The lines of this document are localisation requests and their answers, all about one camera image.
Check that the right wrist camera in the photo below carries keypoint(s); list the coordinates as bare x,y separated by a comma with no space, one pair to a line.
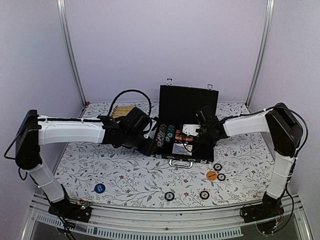
191,129

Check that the black poker set case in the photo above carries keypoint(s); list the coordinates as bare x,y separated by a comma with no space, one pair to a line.
187,116

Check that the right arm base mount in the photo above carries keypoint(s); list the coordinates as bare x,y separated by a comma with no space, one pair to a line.
251,213

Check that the blue tan chip stack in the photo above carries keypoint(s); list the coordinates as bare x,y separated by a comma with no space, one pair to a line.
161,134

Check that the left aluminium frame post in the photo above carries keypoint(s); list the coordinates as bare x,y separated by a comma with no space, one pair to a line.
61,6

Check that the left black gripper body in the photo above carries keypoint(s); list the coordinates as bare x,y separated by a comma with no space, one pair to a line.
133,141

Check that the right aluminium frame post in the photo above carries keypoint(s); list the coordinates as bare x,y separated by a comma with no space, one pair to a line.
261,52

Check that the green blue chip stack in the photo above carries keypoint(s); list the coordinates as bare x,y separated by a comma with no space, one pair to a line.
170,133

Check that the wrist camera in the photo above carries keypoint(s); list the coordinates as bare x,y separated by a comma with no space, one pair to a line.
191,129
150,129

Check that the red black poker chip front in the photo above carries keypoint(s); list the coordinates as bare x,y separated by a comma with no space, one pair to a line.
204,195

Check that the blue round button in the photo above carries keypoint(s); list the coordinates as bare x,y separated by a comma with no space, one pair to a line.
100,188

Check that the aluminium frame post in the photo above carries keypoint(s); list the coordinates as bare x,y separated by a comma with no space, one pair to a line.
61,6
261,52

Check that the black triangular all-in button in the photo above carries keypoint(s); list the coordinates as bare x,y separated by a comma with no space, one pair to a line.
179,134

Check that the front aluminium rail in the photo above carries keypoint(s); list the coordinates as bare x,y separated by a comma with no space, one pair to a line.
112,222

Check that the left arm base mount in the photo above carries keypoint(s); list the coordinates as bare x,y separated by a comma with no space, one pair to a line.
71,211

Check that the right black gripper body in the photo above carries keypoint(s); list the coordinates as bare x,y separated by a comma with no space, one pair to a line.
206,134

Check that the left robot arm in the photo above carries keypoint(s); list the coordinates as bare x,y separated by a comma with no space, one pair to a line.
131,131

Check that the blue playing card deck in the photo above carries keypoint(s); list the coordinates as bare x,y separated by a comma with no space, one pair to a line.
179,149

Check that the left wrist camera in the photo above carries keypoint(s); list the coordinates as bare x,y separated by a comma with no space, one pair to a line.
150,129

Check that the orange round button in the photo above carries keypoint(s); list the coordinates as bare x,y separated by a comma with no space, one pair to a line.
211,175

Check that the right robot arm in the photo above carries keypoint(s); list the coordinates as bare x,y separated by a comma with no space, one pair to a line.
286,131

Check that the woven bamboo tray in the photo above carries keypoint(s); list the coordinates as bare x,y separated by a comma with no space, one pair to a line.
122,111

